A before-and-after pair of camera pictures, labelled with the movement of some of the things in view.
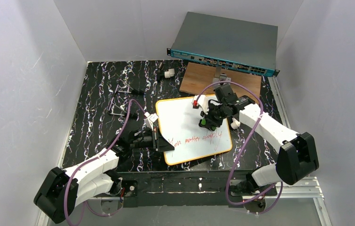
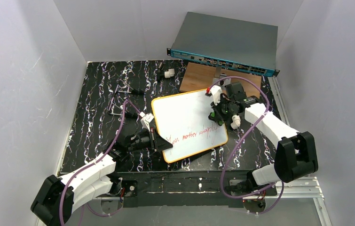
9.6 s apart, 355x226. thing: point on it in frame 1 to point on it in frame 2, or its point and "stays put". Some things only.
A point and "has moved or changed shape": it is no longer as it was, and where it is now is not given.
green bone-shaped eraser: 203,122 has moved or changed shape
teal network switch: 228,43 stays put
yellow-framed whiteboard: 178,122 has moved or changed shape
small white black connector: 170,73 stays put
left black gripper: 157,142 stays put
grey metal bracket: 219,77 stays put
